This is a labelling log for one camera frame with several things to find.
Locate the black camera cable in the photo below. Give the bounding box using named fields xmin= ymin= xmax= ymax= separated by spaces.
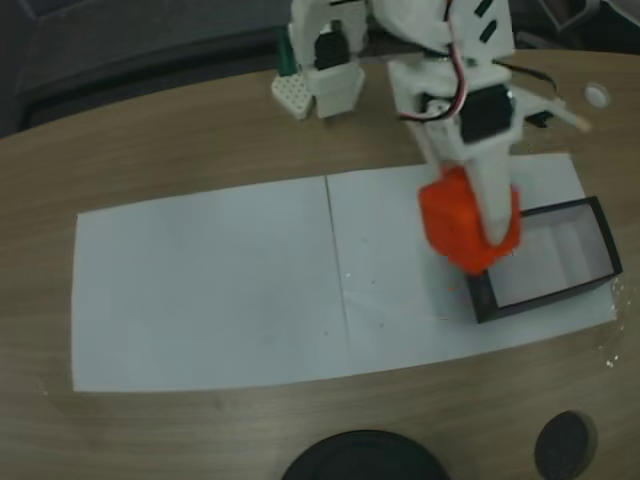
xmin=493 ymin=58 xmax=560 ymax=100

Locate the large black round object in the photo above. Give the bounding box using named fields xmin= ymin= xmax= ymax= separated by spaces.
xmin=280 ymin=429 xmax=450 ymax=480

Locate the white gripper camera mount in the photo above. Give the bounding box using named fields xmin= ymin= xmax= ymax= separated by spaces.
xmin=514 ymin=85 xmax=595 ymax=135

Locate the white paper sheet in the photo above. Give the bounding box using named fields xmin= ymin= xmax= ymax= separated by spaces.
xmin=71 ymin=175 xmax=352 ymax=393
xmin=325 ymin=151 xmax=618 ymax=377

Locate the green table clamp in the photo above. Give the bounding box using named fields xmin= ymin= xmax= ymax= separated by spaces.
xmin=276 ymin=26 xmax=302 ymax=77

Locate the orange cube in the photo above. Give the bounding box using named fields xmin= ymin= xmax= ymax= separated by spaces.
xmin=418 ymin=166 xmax=524 ymax=277

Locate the dark open cardboard box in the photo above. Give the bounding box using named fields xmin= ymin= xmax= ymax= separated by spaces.
xmin=464 ymin=195 xmax=625 ymax=326

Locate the black round table grommet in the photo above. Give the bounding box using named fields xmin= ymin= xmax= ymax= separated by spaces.
xmin=533 ymin=410 xmax=599 ymax=479

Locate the white round table cap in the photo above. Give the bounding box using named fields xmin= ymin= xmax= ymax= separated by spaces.
xmin=583 ymin=81 xmax=613 ymax=108

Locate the dark office chair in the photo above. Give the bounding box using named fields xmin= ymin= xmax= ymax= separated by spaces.
xmin=514 ymin=0 xmax=640 ymax=51

